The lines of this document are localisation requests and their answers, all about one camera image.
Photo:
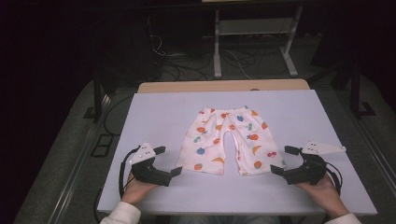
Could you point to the black rectangular floor frame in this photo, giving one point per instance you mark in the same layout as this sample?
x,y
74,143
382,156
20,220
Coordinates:
x,y
102,145

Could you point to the wooden table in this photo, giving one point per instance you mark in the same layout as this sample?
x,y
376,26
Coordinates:
x,y
218,85

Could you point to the black metal stand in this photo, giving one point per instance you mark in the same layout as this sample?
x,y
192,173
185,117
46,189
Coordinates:
x,y
97,99
355,93

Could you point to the person's right hand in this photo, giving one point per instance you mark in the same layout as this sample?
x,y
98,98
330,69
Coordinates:
x,y
327,196

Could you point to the white metal desk frame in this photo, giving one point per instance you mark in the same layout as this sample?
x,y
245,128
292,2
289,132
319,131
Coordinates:
x,y
217,46

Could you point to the white fruit print pants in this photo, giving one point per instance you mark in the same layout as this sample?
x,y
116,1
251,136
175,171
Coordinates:
x,y
211,146

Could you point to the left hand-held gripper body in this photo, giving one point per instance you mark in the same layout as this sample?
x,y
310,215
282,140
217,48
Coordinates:
x,y
146,172

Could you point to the person's left hand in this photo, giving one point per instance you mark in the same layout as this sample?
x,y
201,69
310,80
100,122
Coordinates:
x,y
135,191

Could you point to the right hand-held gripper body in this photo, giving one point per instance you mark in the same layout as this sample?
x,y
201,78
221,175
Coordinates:
x,y
306,172

